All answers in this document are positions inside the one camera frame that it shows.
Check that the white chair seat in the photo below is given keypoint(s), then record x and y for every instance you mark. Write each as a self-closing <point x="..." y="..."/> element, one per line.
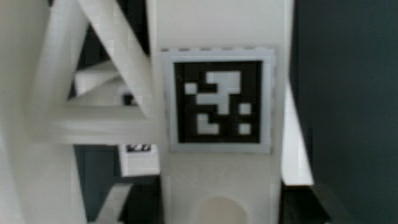
<point x="139" y="160"/>

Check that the white obstacle fence wall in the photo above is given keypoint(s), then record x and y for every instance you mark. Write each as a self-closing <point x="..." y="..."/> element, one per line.
<point x="295" y="169"/>

